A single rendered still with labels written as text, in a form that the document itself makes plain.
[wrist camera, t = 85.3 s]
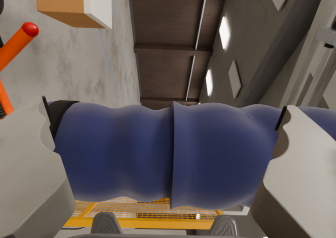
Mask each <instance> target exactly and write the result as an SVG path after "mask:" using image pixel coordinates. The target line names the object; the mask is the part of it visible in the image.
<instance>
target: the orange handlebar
mask: <svg viewBox="0 0 336 238"><path fill-rule="evenodd" d="M0 104H1V106H2V107H3V109H4V111H5V114H6V115H9V114H10V113H11V112H13V111H14V109H13V106H12V104H11V102H10V100H9V97H8V95H7V93H6V91H5V88H4V86H3V84H2V82H1V79H0Z"/></svg>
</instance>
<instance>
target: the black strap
mask: <svg viewBox="0 0 336 238"><path fill-rule="evenodd" d="M79 102H80V101H69V100H58V101H54V102H52V103H51V104H49V105H48V107H49V111H50V114H51V117H52V120H53V123H51V124H50V127H49V129H50V132H51V135H52V138H53V141H54V142H55V137H56V134H57V130H58V128H59V125H60V122H61V119H62V117H63V115H64V113H65V111H66V110H67V109H68V108H69V107H70V106H71V105H72V104H74V103H79Z"/></svg>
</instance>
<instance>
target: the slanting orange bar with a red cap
mask: <svg viewBox="0 0 336 238"><path fill-rule="evenodd" d="M38 34H39V29H38V27H37V25H35V24H34V23H32V22H25V23H24V24H23V25H22V26H21V28H20V29H19V30H18V31H17V32H16V33H15V34H14V35H13V36H12V37H11V38H10V39H9V40H8V41H7V43H6V44H5V45H4V46H3V47H2V48H1V49H0V72H1V71H2V70H3V69H4V68H5V67H6V66H7V65H8V64H9V63H10V62H11V61H12V60H13V59H14V58H15V57H16V56H17V55H18V54H19V53H20V52H21V51H22V50H23V49H24V48H25V47H26V46H27V45H28V44H29V43H30V42H31V41H32V40H33V39H34V38H35V37H36V36H37V35H38Z"/></svg>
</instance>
